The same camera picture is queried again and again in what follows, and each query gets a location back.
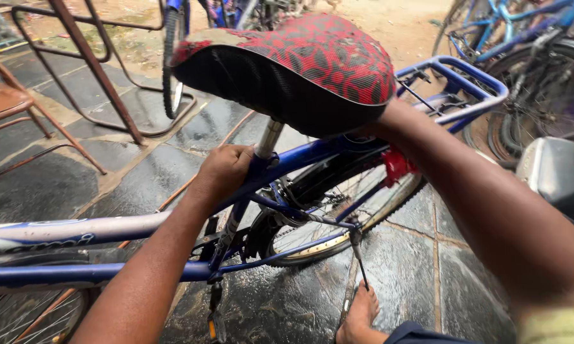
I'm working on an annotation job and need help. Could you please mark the person's left hand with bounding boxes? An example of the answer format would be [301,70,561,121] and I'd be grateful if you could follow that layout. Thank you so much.
[190,144,255,204]

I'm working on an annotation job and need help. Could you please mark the blue and silver bicycle frame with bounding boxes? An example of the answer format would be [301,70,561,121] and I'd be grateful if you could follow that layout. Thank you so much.
[0,134,393,298]

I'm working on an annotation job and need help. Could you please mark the rear bicycle wheel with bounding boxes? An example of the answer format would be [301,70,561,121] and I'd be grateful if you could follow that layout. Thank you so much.
[263,158,428,267]

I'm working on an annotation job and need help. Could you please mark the red black patterned bicycle saddle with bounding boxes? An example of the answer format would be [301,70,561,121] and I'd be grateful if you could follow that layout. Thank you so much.
[170,12,396,139]

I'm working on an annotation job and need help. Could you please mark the black bicycle kickstand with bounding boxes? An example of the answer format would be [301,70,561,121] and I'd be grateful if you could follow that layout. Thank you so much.
[348,228,370,292]

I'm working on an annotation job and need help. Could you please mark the red rag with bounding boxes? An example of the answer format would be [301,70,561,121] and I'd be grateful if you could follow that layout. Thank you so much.
[381,146,419,188]

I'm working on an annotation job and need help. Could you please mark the black bicycle pedal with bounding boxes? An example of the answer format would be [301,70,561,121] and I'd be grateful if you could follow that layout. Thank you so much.
[207,282,228,344]

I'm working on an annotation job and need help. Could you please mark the person's bare foot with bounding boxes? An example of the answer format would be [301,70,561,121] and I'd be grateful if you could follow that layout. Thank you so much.
[336,279,389,344]

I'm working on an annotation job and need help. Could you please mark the spoked bicycle wheel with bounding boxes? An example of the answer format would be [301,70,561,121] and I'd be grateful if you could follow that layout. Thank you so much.
[0,287,92,344]

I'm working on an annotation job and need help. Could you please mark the brown metal chair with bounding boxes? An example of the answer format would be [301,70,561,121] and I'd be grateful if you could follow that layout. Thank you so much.
[0,43,108,184]

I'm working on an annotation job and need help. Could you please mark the person's dark blue trousers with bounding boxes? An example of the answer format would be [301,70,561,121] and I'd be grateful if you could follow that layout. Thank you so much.
[385,321,476,344]

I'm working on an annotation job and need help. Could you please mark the blue rear carrier rack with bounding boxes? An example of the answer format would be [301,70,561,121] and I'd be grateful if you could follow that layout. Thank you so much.
[394,55,510,134]

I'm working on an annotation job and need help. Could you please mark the grey metal box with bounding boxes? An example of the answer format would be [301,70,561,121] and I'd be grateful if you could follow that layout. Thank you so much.
[515,136,574,231]

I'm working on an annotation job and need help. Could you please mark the parked blue bicycle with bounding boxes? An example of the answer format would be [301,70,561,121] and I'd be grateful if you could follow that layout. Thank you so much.
[430,0,574,169]

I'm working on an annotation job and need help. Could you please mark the person's yellow sleeve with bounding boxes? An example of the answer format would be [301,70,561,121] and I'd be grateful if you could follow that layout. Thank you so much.
[519,306,574,344]

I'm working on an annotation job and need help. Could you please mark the silver seat post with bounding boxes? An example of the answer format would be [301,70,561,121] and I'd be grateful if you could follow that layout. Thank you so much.
[254,119,286,161]

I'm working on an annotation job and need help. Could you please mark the rusty metal stand frame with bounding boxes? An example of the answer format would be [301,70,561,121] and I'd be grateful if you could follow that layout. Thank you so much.
[12,0,198,146]

